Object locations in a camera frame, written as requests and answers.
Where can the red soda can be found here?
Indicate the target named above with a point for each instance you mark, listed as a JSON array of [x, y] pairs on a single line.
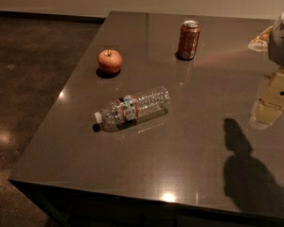
[[188, 42]]

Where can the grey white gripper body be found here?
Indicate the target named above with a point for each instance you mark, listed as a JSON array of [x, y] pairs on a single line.
[[282, 46]]

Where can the dark brown table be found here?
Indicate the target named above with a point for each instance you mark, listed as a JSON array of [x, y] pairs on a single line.
[[199, 165]]

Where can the clear plastic water bottle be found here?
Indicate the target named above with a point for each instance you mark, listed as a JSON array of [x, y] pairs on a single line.
[[129, 110]]

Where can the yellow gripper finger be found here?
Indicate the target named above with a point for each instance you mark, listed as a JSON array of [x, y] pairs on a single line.
[[261, 42], [269, 105]]

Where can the red apple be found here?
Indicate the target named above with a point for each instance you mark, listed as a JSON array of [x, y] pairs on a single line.
[[109, 61]]

